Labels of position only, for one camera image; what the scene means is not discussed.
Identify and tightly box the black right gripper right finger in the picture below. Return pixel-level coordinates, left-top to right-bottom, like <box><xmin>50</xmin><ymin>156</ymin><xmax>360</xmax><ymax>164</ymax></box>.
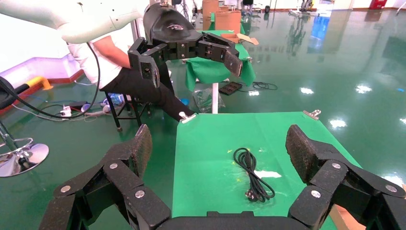
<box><xmin>285</xmin><ymin>124</ymin><xmax>406</xmax><ymax>230</ymax></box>

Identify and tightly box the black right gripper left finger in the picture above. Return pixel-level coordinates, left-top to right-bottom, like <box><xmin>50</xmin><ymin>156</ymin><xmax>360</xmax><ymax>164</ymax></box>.
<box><xmin>38</xmin><ymin>124</ymin><xmax>172</xmax><ymax>230</ymax></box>

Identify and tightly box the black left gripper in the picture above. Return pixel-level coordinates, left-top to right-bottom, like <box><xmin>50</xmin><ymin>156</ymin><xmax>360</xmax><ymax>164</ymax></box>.
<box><xmin>127</xmin><ymin>3</ymin><xmax>243</xmax><ymax>89</ymax></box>

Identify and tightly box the black power cable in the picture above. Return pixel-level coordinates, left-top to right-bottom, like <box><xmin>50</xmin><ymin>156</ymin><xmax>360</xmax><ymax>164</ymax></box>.
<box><xmin>233</xmin><ymin>147</ymin><xmax>276</xmax><ymax>203</ymax></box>

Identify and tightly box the open brown cardboard box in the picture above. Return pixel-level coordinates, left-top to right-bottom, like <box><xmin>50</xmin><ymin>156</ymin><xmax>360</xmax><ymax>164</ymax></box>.
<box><xmin>329</xmin><ymin>205</ymin><xmax>359</xmax><ymax>230</ymax></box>

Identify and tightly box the tall narrow cardboard box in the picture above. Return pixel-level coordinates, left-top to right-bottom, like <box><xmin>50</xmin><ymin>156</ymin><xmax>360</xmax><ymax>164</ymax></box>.
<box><xmin>202</xmin><ymin>0</ymin><xmax>219</xmax><ymax>31</ymax></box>

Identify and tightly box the large closed cardboard box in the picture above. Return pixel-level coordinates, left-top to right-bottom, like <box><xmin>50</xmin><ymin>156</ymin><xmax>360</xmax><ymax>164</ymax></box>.
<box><xmin>215</xmin><ymin>10</ymin><xmax>242</xmax><ymax>34</ymax></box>

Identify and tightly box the small open cardboard box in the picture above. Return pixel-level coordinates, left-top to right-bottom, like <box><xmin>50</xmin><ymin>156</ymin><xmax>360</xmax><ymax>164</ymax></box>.
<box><xmin>221</xmin><ymin>33</ymin><xmax>259</xmax><ymax>46</ymax></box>

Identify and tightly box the clear plastic bag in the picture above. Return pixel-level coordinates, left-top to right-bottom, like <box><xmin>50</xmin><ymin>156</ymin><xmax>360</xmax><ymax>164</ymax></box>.
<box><xmin>192</xmin><ymin>88</ymin><xmax>226</xmax><ymax>114</ymax></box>

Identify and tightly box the seated person white shirt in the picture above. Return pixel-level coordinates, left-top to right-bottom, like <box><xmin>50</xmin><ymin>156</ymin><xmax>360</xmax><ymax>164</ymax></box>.
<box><xmin>67</xmin><ymin>33</ymin><xmax>196</xmax><ymax>123</ymax></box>

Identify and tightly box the white table leg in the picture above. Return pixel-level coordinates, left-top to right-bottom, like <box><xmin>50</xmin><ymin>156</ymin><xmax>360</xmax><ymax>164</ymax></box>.
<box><xmin>212</xmin><ymin>82</ymin><xmax>219</xmax><ymax>114</ymax></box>

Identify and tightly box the black tray on floor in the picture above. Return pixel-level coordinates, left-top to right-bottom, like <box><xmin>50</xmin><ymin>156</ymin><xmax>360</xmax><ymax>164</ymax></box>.
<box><xmin>218</xmin><ymin>81</ymin><xmax>243</xmax><ymax>96</ymax></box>

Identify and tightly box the metal binder clip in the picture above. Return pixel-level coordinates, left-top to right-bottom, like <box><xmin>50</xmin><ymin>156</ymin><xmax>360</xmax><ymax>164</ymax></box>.
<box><xmin>178</xmin><ymin>112</ymin><xmax>197</xmax><ymax>124</ymax></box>
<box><xmin>303</xmin><ymin>109</ymin><xmax>322</xmax><ymax>121</ymax></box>

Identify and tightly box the black metal stool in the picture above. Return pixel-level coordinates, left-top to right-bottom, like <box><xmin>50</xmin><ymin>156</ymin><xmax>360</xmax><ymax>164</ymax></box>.
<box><xmin>104</xmin><ymin>92</ymin><xmax>151</xmax><ymax>132</ymax></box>

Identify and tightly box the chrome swivel chair base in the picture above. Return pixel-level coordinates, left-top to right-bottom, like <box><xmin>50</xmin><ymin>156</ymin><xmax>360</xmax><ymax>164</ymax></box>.
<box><xmin>0</xmin><ymin>120</ymin><xmax>50</xmax><ymax>178</ymax></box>

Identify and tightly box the yellow corner bumper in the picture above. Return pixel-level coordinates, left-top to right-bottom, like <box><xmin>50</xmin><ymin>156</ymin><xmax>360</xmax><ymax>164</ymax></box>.
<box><xmin>26</xmin><ymin>76</ymin><xmax>53</xmax><ymax>91</ymax></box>

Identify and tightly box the black padded chair seat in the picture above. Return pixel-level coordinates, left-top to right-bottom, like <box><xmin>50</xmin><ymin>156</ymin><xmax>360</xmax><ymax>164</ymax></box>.
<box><xmin>0</xmin><ymin>76</ymin><xmax>30</xmax><ymax>110</ymax></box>

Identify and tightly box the red cabinet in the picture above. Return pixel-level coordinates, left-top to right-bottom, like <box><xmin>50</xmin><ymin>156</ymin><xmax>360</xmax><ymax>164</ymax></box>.
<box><xmin>369</xmin><ymin>0</ymin><xmax>388</xmax><ymax>10</ymax></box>

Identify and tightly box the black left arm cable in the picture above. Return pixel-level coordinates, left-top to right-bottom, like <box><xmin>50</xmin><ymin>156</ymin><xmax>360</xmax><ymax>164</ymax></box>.
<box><xmin>0</xmin><ymin>43</ymin><xmax>101</xmax><ymax>120</ymax></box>

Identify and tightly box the black floor cable coil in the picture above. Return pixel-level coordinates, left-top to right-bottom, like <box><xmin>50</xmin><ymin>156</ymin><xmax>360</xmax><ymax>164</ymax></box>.
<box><xmin>237</xmin><ymin>81</ymin><xmax>278</xmax><ymax>92</ymax></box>

